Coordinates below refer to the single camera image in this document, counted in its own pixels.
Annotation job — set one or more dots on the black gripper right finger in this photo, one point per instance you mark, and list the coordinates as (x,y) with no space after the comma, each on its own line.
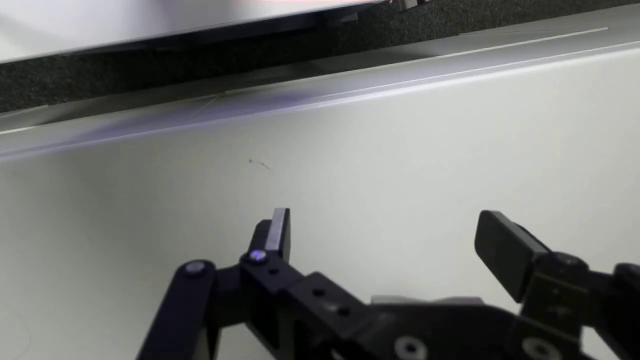
(512,256)

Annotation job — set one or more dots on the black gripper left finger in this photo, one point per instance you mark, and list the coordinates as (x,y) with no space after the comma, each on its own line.
(267,286)

